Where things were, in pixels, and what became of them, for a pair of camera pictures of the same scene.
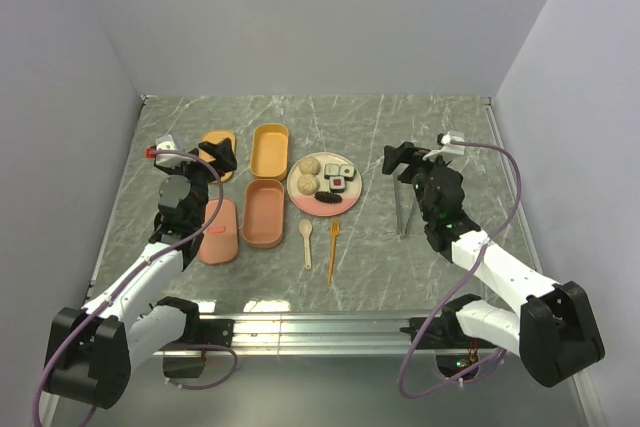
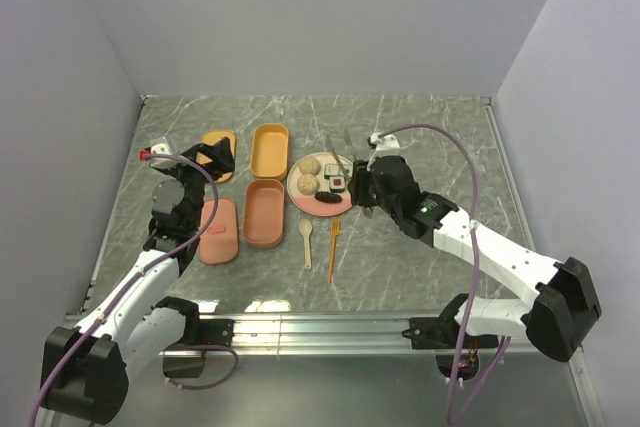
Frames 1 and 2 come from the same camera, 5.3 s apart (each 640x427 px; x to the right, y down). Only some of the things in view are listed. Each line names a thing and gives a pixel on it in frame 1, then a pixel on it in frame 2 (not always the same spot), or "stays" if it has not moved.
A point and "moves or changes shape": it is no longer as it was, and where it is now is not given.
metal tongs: x=405 y=199 moves or changes shape
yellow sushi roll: x=331 y=169 stays
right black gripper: x=408 y=151 -> x=357 y=185
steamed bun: x=309 y=165 stays
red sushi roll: x=337 y=184 stays
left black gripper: x=222 y=152 stays
